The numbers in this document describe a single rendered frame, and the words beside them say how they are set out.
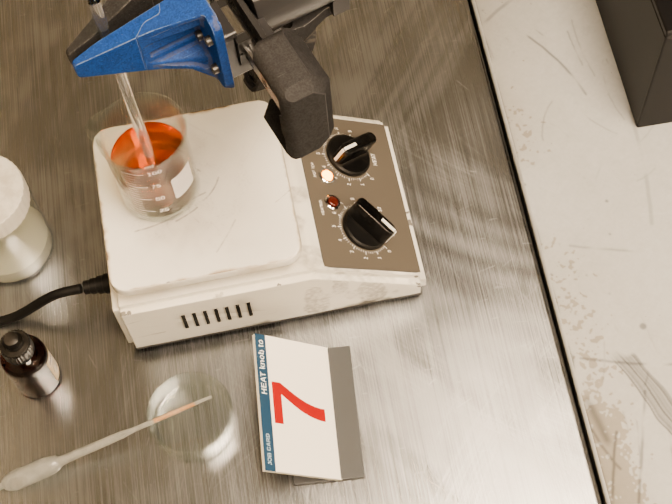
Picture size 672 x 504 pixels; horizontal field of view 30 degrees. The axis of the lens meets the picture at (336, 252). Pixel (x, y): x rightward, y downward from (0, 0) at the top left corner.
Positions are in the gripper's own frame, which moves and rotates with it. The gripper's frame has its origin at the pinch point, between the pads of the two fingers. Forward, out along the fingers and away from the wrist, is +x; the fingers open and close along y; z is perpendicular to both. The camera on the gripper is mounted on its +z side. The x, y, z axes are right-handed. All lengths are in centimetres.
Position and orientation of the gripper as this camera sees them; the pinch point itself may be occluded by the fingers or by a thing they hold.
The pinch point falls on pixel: (133, 34)
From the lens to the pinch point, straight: 65.4
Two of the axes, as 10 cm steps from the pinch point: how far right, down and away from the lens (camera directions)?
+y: -4.9, -7.7, 4.1
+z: 0.5, 4.4, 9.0
